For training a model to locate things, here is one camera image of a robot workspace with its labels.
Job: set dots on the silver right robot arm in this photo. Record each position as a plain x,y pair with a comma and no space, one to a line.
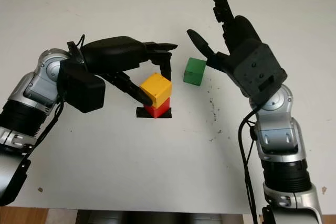
281,140

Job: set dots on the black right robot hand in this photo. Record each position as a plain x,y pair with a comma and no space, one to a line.
240,30

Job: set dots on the black tape strip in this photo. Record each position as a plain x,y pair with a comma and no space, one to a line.
140,113

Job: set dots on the green wooden cube block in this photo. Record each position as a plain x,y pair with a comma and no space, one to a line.
194,72

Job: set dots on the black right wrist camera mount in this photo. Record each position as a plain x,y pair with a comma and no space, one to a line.
260,72

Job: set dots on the dark robot torso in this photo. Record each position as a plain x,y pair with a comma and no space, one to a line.
157,217

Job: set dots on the yellow wooden cube block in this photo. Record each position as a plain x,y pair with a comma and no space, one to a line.
157,87

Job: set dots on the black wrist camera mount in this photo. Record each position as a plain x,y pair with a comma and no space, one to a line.
260,72
84,90

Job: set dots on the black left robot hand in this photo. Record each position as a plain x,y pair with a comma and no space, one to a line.
113,53

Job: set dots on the red wooden cube block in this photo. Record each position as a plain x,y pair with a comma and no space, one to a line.
160,110

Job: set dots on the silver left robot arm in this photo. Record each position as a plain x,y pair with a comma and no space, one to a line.
29,95

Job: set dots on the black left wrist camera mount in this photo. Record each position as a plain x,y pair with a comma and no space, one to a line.
84,90

